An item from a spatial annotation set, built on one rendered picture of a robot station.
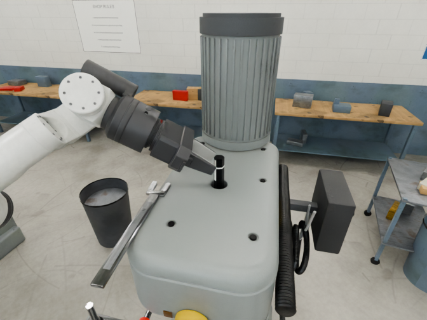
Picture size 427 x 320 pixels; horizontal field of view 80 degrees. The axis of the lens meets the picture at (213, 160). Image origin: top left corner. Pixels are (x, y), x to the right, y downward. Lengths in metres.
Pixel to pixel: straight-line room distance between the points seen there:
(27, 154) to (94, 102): 0.14
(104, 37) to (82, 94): 5.14
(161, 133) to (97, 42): 5.25
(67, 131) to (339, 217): 0.75
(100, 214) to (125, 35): 3.53
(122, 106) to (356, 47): 4.53
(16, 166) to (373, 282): 2.94
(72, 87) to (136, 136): 0.12
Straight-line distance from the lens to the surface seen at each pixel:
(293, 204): 0.94
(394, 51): 5.00
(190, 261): 0.42
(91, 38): 5.74
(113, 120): 0.47
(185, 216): 0.48
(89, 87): 0.46
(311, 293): 2.76
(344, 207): 0.85
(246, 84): 0.62
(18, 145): 0.50
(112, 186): 3.07
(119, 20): 5.39
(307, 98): 4.30
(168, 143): 0.46
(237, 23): 0.60
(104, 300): 2.75
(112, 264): 0.43
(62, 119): 0.56
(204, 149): 0.54
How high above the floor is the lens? 2.22
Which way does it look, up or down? 30 degrees down
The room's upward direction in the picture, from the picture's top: straight up
